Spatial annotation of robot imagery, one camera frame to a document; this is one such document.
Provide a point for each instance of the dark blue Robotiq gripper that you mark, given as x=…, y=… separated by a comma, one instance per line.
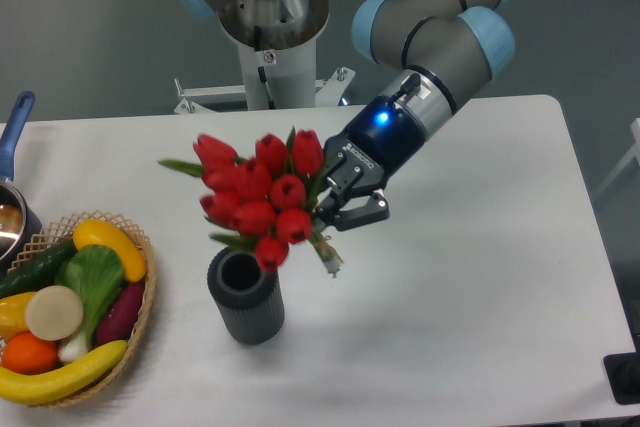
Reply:
x=361, y=158

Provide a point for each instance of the red tulip bouquet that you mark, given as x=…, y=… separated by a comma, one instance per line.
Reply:
x=266, y=203

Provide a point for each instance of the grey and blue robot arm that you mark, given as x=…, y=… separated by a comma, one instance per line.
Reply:
x=445, y=51

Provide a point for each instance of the dark grey ribbed vase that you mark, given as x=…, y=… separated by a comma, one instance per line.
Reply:
x=249, y=299

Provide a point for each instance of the green bok choy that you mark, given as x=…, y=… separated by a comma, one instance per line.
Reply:
x=95, y=274

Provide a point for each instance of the purple sweet potato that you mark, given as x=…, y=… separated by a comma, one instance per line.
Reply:
x=119, y=321

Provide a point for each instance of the woven wicker basket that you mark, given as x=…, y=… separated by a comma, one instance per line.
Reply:
x=62, y=230

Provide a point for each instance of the black device at edge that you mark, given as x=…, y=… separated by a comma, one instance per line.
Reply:
x=623, y=375

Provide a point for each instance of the beige round slice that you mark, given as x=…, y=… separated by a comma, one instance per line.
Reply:
x=54, y=313

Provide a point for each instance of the dark green cucumber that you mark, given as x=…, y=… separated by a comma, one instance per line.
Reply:
x=39, y=271

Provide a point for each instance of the yellow bell pepper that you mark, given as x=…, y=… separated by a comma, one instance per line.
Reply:
x=12, y=314

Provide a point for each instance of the orange fruit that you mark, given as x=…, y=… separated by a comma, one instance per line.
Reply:
x=29, y=355

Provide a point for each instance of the yellow banana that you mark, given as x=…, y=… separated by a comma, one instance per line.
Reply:
x=52, y=386

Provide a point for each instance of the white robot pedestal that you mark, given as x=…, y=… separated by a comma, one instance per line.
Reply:
x=276, y=45

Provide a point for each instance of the white frame at right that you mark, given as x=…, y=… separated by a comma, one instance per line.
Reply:
x=622, y=172

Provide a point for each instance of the blue handled saucepan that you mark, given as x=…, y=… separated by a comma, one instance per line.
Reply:
x=18, y=222

